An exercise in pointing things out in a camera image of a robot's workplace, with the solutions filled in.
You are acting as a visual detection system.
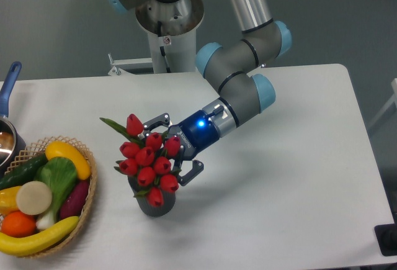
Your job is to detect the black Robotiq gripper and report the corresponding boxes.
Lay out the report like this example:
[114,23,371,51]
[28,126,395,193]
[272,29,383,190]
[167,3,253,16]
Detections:
[143,110,220,186]

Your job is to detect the red tulip bouquet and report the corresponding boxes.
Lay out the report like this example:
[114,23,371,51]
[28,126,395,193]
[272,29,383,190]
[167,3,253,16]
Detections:
[100,114,181,194]

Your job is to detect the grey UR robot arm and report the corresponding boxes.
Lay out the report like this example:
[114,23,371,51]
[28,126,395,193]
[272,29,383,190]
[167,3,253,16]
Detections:
[109,0,292,185]

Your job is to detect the dark grey ribbed vase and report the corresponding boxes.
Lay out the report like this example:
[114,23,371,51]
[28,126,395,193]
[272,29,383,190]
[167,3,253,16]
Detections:
[128,176,176,217]

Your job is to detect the purple sweet potato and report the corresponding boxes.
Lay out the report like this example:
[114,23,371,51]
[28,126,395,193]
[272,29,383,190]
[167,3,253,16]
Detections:
[59,181,89,220]

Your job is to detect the green bok choy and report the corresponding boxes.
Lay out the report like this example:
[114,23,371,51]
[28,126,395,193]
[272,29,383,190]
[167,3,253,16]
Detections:
[35,157,77,231]

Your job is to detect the woven wicker basket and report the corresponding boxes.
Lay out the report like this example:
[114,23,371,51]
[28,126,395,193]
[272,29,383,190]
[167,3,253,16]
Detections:
[6,136,97,258]

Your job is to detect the beige round disc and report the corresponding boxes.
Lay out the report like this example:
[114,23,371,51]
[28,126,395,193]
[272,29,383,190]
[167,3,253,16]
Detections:
[16,181,52,215]

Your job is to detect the green cucumber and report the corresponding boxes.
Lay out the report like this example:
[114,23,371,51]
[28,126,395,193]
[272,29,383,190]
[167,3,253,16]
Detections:
[1,153,48,190]

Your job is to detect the yellow bell pepper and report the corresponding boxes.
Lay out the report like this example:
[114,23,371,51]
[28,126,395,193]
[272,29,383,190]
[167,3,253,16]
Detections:
[0,186,21,215]

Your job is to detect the orange fruit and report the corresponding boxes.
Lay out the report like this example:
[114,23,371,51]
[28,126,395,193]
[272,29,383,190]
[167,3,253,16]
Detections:
[1,211,36,238]

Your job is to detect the yellow banana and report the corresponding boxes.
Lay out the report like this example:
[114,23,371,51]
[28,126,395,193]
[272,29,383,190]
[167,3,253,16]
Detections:
[1,216,79,257]

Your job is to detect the black device at table edge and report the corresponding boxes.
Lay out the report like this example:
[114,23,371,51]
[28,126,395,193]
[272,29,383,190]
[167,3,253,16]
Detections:
[374,223,396,256]

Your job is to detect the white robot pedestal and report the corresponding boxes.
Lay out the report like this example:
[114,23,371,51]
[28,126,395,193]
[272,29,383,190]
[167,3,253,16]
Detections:
[109,0,204,75]

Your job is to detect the blue handled saucepan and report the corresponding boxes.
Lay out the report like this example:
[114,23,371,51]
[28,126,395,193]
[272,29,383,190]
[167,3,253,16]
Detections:
[1,61,25,178]

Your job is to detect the white frame at right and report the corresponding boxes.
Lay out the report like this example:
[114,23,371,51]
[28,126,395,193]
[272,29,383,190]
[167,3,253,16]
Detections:
[368,78,396,132]

